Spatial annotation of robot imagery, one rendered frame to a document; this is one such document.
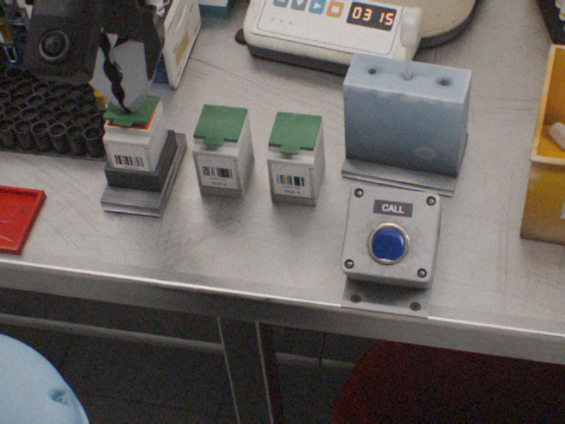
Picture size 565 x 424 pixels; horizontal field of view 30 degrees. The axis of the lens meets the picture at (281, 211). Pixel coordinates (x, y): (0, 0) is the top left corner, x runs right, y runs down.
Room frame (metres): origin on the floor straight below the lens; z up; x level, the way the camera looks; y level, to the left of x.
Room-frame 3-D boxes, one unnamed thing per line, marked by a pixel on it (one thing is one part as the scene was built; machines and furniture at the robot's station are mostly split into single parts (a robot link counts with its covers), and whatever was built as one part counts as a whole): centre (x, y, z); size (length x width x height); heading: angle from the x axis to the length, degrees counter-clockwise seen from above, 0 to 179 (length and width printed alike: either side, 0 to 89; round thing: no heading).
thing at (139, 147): (0.65, 0.12, 0.92); 0.05 x 0.04 x 0.06; 164
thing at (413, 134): (0.64, -0.11, 0.92); 0.10 x 0.07 x 0.10; 68
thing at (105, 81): (0.67, 0.13, 1.01); 0.06 x 0.03 x 0.09; 164
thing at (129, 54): (0.66, 0.10, 1.01); 0.06 x 0.03 x 0.09; 164
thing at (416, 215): (0.54, -0.09, 0.92); 0.13 x 0.07 x 0.08; 163
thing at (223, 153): (0.64, 0.04, 0.91); 0.05 x 0.04 x 0.07; 163
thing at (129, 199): (0.65, 0.12, 0.89); 0.09 x 0.05 x 0.04; 164
